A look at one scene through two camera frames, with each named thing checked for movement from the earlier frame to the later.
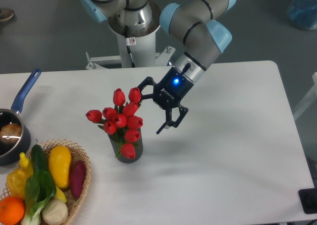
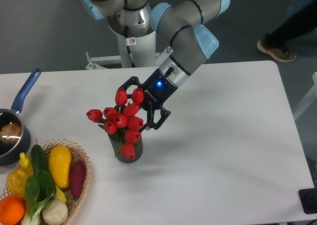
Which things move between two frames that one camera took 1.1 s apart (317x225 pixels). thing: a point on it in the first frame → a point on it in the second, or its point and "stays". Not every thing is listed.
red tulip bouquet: (121, 120) stays
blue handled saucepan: (15, 135) stays
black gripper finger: (169, 123) → (165, 114)
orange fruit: (12, 210) stays
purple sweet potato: (77, 178) stays
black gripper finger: (148, 81) → (133, 81)
